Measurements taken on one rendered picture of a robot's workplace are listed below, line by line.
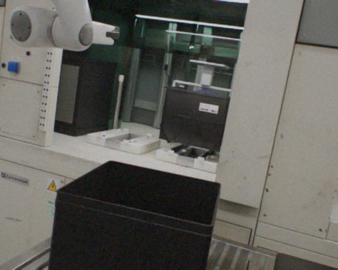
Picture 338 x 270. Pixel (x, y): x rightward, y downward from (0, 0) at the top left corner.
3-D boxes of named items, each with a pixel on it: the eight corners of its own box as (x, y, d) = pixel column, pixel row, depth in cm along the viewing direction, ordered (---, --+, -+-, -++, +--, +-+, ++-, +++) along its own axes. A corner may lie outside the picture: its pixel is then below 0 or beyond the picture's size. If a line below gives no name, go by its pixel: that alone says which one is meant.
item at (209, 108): (152, 149, 126) (167, 55, 121) (170, 142, 145) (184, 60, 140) (222, 165, 119) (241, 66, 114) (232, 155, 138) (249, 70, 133)
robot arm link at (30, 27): (83, 13, 84) (53, 8, 88) (39, 7, 73) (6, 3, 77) (81, 50, 87) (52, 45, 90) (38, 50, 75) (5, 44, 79)
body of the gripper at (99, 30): (55, 41, 93) (84, 42, 102) (87, 49, 88) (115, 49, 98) (57, 10, 90) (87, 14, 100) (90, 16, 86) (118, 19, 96)
